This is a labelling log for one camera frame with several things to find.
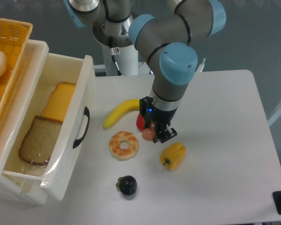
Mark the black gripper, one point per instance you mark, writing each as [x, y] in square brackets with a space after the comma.
[158, 111]

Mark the brown egg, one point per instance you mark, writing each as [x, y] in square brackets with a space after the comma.
[148, 134]

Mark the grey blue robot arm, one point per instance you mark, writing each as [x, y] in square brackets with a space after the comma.
[164, 45]

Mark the white open drawer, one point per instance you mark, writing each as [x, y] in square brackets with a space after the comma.
[54, 177]

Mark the white drawer cabinet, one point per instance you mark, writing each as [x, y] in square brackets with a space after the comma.
[31, 66]

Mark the red bell pepper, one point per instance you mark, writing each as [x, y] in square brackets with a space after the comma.
[140, 123]

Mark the yellow bell pepper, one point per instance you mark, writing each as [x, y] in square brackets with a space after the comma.
[172, 156]

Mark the yellow banana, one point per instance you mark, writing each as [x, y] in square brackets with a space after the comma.
[119, 111]

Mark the glazed bagel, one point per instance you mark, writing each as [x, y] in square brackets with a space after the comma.
[123, 145]

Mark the dark purple mangosteen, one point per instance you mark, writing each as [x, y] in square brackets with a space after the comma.
[127, 185]

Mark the brown bread slice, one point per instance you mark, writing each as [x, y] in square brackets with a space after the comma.
[39, 142]

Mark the yellow wicker basket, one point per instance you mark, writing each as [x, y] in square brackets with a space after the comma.
[14, 36]

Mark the black drawer handle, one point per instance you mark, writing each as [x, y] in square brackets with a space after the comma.
[83, 129]

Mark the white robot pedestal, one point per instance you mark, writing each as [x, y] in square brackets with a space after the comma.
[120, 55]

